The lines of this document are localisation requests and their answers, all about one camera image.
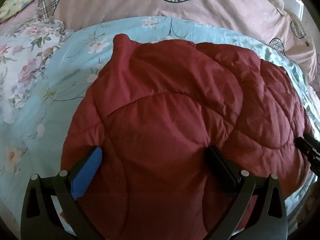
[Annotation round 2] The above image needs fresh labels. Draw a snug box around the light blue floral bedsheet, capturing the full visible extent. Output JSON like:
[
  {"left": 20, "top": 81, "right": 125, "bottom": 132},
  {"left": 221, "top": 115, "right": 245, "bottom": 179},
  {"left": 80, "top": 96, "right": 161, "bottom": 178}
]
[{"left": 1, "top": 16, "right": 319, "bottom": 236}]

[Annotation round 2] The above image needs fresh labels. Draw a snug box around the pink duvet with plaid hearts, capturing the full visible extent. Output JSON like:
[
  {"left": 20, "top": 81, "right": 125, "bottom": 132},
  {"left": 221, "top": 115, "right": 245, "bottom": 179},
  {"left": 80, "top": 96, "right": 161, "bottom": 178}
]
[{"left": 0, "top": 0, "right": 318, "bottom": 84}]

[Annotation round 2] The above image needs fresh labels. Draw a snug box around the red quilted puffer coat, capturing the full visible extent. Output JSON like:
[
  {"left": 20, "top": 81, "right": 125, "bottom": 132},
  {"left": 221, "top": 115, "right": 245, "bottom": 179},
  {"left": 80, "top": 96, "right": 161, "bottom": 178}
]
[{"left": 61, "top": 34, "right": 311, "bottom": 239}]

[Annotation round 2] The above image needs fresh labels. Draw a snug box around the white floral ruffled quilt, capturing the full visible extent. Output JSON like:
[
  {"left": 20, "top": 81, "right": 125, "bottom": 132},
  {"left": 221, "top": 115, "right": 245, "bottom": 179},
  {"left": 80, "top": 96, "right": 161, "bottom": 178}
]
[{"left": 1, "top": 17, "right": 73, "bottom": 124}]

